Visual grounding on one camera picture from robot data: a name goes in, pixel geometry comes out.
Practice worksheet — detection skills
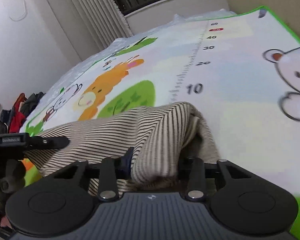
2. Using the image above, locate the beige striped sweater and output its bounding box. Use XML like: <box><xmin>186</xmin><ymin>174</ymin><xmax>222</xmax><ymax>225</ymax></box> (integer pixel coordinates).
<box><xmin>22</xmin><ymin>102</ymin><xmax>220</xmax><ymax>198</ymax></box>

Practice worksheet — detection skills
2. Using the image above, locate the red garment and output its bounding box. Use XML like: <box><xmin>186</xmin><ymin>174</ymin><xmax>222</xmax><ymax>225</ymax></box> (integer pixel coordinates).
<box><xmin>8</xmin><ymin>93</ymin><xmax>27</xmax><ymax>133</ymax></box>

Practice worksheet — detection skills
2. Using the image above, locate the cartoon animal play mat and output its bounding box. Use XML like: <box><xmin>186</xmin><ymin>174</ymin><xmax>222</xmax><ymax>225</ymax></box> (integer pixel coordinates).
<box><xmin>19</xmin><ymin>5</ymin><xmax>300</xmax><ymax>239</ymax></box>

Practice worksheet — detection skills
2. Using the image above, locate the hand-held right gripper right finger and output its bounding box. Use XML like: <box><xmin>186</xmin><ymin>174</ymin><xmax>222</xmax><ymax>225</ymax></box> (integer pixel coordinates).
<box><xmin>179</xmin><ymin>157</ymin><xmax>243</xmax><ymax>201</ymax></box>

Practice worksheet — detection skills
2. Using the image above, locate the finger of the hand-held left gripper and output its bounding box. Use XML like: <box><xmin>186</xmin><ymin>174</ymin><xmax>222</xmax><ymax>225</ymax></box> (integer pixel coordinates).
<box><xmin>22</xmin><ymin>136</ymin><xmax>71</xmax><ymax>152</ymax></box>

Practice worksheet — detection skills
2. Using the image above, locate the beige pleated curtain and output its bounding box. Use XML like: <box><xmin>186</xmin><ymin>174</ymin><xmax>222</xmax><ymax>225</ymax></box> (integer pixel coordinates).
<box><xmin>40</xmin><ymin>0</ymin><xmax>133</xmax><ymax>63</ymax></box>

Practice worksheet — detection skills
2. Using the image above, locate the dark grey garment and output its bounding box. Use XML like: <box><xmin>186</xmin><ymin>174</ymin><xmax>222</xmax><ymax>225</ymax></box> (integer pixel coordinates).
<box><xmin>21</xmin><ymin>92</ymin><xmax>45</xmax><ymax>119</ymax></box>

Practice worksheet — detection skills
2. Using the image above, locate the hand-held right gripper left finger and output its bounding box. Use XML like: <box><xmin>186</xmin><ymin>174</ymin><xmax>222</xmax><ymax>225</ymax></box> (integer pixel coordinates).
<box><xmin>54</xmin><ymin>147</ymin><xmax>135</xmax><ymax>202</ymax></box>

